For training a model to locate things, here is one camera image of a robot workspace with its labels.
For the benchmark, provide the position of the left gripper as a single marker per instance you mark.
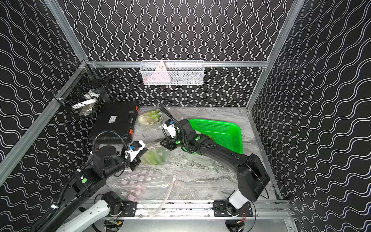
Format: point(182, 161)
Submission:
point(135, 159)

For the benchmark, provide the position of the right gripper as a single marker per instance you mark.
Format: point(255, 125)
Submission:
point(168, 140)

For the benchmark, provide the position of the zip-top bag with cabbage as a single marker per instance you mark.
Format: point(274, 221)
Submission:
point(156, 156)
point(156, 116)
point(149, 187)

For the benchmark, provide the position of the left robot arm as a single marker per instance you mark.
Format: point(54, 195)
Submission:
point(102, 164)

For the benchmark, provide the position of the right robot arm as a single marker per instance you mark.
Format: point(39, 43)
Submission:
point(252, 177)

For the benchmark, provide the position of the black tool case orange latches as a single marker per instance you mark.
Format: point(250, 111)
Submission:
point(116, 116)

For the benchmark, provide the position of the green perforated plastic basket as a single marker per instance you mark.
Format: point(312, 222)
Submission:
point(226, 134)

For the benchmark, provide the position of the pink triangular card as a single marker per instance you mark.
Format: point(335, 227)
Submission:
point(160, 75)

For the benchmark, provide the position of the white items in black basket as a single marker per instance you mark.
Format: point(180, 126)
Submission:
point(85, 107)

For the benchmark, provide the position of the white wire wall basket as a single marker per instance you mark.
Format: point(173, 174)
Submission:
point(182, 73)

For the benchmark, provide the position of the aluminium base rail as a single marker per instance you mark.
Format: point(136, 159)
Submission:
point(206, 210)

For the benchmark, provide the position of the black wire wall basket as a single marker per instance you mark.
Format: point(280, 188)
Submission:
point(88, 76)

